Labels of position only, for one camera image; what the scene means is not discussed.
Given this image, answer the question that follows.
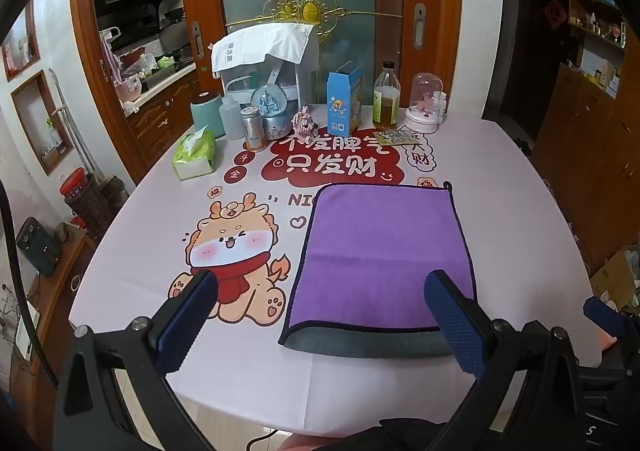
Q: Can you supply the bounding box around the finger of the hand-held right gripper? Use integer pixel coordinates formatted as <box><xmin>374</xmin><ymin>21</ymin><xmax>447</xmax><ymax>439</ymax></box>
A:
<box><xmin>583</xmin><ymin>296</ymin><xmax>630</xmax><ymax>341</ymax></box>

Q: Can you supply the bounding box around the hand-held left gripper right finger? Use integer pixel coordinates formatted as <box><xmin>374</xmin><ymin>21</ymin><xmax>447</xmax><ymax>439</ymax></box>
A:
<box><xmin>422</xmin><ymin>270</ymin><xmax>601</xmax><ymax>451</ymax></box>

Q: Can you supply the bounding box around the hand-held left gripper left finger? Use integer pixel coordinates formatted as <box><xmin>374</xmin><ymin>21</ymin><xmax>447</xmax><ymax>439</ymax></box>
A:
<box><xmin>52</xmin><ymin>270</ymin><xmax>221</xmax><ymax>451</ymax></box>

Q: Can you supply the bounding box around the purple towel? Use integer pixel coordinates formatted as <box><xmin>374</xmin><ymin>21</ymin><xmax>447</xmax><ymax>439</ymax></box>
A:
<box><xmin>278</xmin><ymin>182</ymin><xmax>477</xmax><ymax>347</ymax></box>

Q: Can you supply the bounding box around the cardboard box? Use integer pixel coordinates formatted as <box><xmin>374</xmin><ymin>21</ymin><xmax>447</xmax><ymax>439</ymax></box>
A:
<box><xmin>589</xmin><ymin>250</ymin><xmax>640</xmax><ymax>313</ymax></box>

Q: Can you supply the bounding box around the pink printed tablecloth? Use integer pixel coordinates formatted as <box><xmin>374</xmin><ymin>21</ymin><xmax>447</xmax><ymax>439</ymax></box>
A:
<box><xmin>67</xmin><ymin>103</ymin><xmax>604</xmax><ymax>438</ymax></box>

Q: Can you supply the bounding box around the wooden side table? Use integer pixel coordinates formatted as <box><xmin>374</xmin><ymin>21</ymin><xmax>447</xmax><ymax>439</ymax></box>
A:
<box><xmin>19</xmin><ymin>230</ymin><xmax>97</xmax><ymax>434</ymax></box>

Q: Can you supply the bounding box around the dark patterned bin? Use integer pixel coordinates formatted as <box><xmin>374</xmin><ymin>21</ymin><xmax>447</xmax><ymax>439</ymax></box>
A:
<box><xmin>65</xmin><ymin>173</ymin><xmax>117</xmax><ymax>243</ymax></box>

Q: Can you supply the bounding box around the black radio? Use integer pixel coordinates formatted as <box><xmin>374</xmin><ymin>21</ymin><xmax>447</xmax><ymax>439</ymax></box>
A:
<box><xmin>16</xmin><ymin>216</ymin><xmax>64</xmax><ymax>278</ymax></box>

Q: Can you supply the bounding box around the green tissue pack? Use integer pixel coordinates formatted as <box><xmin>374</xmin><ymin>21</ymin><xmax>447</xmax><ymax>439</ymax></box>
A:
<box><xmin>172</xmin><ymin>126</ymin><xmax>219</xmax><ymax>181</ymax></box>

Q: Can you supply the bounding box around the wooden sideboard cabinet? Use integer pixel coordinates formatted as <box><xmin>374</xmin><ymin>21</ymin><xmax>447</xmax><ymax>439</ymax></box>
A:
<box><xmin>532</xmin><ymin>63</ymin><xmax>640</xmax><ymax>278</ymax></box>

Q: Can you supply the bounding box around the red lid jar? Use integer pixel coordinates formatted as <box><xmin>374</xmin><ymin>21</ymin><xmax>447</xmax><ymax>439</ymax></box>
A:
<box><xmin>59</xmin><ymin>167</ymin><xmax>90</xmax><ymax>198</ymax></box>

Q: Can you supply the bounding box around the sticker sheet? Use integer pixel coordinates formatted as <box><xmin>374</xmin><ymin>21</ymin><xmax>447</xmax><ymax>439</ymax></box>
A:
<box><xmin>373</xmin><ymin>129</ymin><xmax>420</xmax><ymax>147</ymax></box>

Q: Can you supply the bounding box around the metal can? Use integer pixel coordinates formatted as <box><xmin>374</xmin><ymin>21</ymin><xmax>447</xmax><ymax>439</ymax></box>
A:
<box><xmin>240</xmin><ymin>106</ymin><xmax>266</xmax><ymax>152</ymax></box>

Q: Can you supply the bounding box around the wooden lower kitchen cabinet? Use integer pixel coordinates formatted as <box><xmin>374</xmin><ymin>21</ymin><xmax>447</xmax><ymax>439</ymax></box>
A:
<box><xmin>122</xmin><ymin>62</ymin><xmax>202</xmax><ymax>168</ymax></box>

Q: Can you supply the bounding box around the white plastic bottle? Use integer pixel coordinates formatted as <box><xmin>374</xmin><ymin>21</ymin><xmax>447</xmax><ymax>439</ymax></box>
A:
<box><xmin>218</xmin><ymin>95</ymin><xmax>245</xmax><ymax>141</ymax></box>

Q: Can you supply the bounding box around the teal kettle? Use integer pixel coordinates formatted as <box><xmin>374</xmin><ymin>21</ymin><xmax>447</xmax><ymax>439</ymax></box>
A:
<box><xmin>190</xmin><ymin>91</ymin><xmax>224</xmax><ymax>140</ymax></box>

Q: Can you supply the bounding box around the glass dome with pink figure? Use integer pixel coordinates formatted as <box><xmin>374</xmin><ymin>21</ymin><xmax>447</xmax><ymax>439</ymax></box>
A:
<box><xmin>403</xmin><ymin>72</ymin><xmax>441</xmax><ymax>134</ymax></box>

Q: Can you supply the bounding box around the snow globe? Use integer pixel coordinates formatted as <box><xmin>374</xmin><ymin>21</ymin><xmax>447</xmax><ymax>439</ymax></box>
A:
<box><xmin>251</xmin><ymin>83</ymin><xmax>290</xmax><ymax>141</ymax></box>

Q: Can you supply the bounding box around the glass bottle with yellow liquid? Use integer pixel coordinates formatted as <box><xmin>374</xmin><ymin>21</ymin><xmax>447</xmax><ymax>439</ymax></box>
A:
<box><xmin>372</xmin><ymin>60</ymin><xmax>400</xmax><ymax>130</ymax></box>

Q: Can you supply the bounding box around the pink figurine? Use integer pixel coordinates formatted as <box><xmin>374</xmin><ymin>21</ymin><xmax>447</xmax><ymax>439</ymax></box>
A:
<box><xmin>292</xmin><ymin>106</ymin><xmax>319</xmax><ymax>142</ymax></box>

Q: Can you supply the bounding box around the blue carton box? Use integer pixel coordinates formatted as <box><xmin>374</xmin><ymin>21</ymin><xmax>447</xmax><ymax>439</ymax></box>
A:
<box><xmin>326</xmin><ymin>65</ymin><xmax>365</xmax><ymax>133</ymax></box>

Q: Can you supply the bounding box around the white countertop appliance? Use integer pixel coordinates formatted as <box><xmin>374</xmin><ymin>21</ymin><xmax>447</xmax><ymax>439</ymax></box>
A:
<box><xmin>220</xmin><ymin>36</ymin><xmax>320</xmax><ymax>108</ymax></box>

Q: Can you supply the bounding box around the white cloth cover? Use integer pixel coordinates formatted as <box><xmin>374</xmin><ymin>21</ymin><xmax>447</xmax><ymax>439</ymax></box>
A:
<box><xmin>210</xmin><ymin>22</ymin><xmax>316</xmax><ymax>80</ymax></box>

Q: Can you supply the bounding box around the golden door ornament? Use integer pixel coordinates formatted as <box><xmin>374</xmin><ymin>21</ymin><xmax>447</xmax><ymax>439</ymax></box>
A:
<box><xmin>225</xmin><ymin>0</ymin><xmax>404</xmax><ymax>44</ymax></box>

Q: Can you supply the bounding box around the thick black cable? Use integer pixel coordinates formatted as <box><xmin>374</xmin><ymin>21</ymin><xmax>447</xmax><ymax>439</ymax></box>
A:
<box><xmin>0</xmin><ymin>178</ymin><xmax>57</xmax><ymax>389</ymax></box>

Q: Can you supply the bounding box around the silver door handle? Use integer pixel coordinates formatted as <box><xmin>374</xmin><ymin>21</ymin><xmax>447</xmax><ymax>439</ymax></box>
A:
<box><xmin>412</xmin><ymin>3</ymin><xmax>427</xmax><ymax>50</ymax></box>
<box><xmin>190</xmin><ymin>21</ymin><xmax>206</xmax><ymax>60</ymax></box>

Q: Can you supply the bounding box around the wooden wall shelf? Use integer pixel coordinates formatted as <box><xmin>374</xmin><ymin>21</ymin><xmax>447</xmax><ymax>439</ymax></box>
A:
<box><xmin>566</xmin><ymin>0</ymin><xmax>629</xmax><ymax>98</ymax></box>

